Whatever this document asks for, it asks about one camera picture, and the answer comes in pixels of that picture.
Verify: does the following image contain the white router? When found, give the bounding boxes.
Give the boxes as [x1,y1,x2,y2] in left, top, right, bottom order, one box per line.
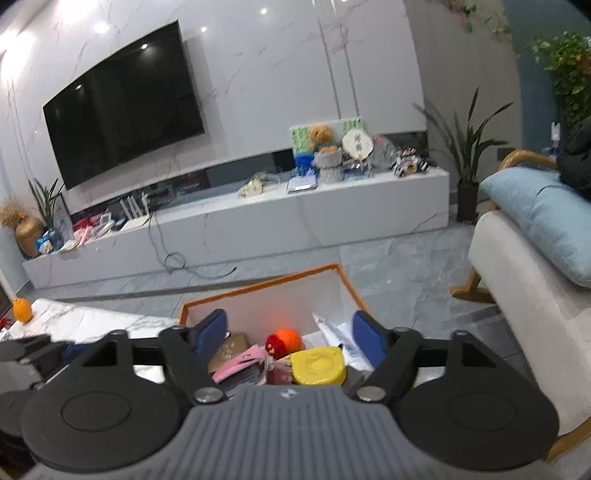
[117,191,153,232]

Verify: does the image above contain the silver tablet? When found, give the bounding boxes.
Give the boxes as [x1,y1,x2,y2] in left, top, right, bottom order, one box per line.
[286,175,320,194]

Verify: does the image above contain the light blue cushion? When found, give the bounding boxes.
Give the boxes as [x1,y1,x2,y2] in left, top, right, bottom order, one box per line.
[479,166,591,288]

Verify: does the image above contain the white blue tissue pack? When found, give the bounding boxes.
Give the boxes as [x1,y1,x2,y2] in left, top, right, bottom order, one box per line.
[311,313,370,370]

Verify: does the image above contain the hanging green plant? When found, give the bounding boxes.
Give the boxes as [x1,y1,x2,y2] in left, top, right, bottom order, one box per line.
[530,31,591,131]

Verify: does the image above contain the pink wallet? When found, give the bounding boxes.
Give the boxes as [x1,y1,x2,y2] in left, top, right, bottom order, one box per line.
[212,344,269,385]

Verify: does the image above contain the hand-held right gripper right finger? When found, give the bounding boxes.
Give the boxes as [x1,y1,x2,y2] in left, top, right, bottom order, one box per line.
[353,310,513,403]

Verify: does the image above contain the small potted plant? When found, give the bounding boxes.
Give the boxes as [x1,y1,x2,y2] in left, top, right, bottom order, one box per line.
[28,177,66,232]

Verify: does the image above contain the white marble tv cabinet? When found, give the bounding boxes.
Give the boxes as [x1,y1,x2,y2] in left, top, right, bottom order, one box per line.
[23,165,451,291]

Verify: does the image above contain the black power cable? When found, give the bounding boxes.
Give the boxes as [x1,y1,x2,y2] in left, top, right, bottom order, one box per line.
[147,216,239,280]

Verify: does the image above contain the black white brick toy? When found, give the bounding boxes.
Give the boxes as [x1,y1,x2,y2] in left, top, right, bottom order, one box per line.
[391,146,437,179]

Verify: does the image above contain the decorative glass plate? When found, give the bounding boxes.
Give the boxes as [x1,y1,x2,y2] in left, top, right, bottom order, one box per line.
[372,134,398,169]

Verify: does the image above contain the orange storage box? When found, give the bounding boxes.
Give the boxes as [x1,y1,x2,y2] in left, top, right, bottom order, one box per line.
[178,263,370,389]

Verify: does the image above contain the black television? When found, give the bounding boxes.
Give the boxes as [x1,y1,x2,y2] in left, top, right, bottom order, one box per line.
[42,20,206,190]

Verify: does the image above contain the yellow round case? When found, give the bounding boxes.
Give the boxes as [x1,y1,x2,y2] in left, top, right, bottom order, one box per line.
[289,348,347,387]

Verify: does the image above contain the white cable bundle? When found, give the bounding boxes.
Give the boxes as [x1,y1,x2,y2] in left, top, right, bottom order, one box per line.
[237,170,280,199]

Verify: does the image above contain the green picture card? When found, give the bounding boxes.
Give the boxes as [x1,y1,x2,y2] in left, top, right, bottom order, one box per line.
[289,117,368,176]

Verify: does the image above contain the round white fan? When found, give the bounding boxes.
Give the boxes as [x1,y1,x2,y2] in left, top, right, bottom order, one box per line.
[341,128,374,165]

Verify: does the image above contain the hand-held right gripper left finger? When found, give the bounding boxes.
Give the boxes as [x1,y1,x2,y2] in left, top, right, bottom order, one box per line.
[69,308,228,404]

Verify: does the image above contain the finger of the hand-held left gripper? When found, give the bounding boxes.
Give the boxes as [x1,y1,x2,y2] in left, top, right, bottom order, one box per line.
[0,335,93,370]

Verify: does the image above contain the crochet orange with red flower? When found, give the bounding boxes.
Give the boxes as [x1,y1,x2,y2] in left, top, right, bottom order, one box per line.
[265,328,304,359]

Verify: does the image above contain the white wooden armchair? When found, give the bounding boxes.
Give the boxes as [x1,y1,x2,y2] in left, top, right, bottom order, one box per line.
[450,148,591,463]

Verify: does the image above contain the brown teddy bear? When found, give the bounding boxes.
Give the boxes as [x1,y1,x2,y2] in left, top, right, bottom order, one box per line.
[308,124,334,153]

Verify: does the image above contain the gold vase with dried flowers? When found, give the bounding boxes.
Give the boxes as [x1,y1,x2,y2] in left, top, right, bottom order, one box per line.
[0,198,47,258]

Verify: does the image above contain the black jacket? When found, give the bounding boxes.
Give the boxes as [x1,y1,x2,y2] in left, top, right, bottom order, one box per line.
[556,126,591,202]

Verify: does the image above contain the tall potted plant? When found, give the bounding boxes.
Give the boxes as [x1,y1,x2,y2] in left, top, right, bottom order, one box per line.
[413,85,514,225]

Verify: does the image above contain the brown cardboard box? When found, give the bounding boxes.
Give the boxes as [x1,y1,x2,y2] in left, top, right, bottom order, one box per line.
[207,332,250,373]

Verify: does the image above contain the grey knitted basket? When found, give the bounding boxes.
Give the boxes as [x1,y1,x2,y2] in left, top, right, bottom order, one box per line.
[312,145,345,184]

